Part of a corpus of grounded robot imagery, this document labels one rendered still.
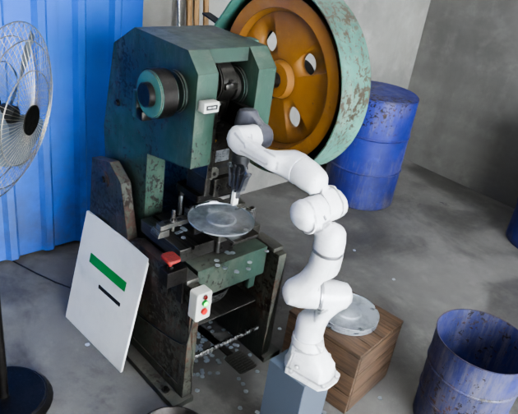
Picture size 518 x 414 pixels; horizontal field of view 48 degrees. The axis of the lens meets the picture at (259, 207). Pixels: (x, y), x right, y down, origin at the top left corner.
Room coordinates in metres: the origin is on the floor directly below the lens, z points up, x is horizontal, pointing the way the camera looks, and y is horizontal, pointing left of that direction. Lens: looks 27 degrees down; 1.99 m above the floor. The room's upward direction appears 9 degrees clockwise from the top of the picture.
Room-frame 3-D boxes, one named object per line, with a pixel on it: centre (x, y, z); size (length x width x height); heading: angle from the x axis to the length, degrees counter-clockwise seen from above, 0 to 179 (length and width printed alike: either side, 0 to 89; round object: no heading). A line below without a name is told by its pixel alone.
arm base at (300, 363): (1.70, -0.29, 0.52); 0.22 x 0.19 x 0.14; 49
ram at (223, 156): (2.22, 0.21, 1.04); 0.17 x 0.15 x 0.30; 46
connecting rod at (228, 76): (2.25, 0.24, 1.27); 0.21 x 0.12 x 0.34; 46
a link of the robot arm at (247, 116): (2.08, 0.06, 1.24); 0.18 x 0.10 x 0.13; 41
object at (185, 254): (2.25, 0.24, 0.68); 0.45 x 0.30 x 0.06; 136
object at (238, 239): (2.13, 0.12, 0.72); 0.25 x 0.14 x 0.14; 46
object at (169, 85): (2.09, 0.43, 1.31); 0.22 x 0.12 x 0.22; 46
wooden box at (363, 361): (2.20, -0.49, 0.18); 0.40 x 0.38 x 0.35; 52
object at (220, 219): (2.16, 0.15, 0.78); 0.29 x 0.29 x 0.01
